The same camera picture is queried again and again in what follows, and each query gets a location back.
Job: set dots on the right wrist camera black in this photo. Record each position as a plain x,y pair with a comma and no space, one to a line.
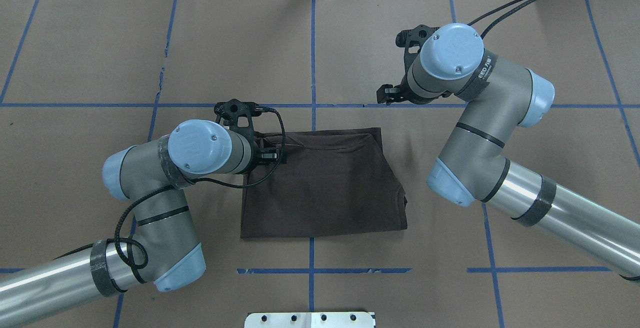
412,40

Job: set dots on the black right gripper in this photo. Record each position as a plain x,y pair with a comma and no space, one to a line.
411,97

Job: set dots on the brown t-shirt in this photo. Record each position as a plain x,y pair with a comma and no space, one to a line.
334,182

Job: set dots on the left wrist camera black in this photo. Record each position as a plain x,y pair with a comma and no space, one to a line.
237,116

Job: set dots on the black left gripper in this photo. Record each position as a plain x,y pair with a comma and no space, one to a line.
258,151

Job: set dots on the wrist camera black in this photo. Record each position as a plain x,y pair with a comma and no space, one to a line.
412,40
237,116

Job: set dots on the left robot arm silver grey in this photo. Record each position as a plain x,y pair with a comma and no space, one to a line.
155,238

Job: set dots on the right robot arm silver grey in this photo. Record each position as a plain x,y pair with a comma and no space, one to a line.
500,95

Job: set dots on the white pedestal column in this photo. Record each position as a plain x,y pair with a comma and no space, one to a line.
327,319

